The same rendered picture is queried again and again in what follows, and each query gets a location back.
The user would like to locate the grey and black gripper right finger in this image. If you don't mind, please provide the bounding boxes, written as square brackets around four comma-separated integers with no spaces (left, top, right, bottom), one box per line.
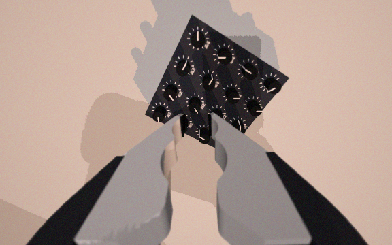
[208,112,368,245]

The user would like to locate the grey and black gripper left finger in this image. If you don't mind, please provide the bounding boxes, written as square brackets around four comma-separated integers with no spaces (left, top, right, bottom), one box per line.
[26,114,186,245]

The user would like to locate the black knob box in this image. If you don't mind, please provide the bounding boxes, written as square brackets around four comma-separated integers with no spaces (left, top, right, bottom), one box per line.
[145,15,289,148]

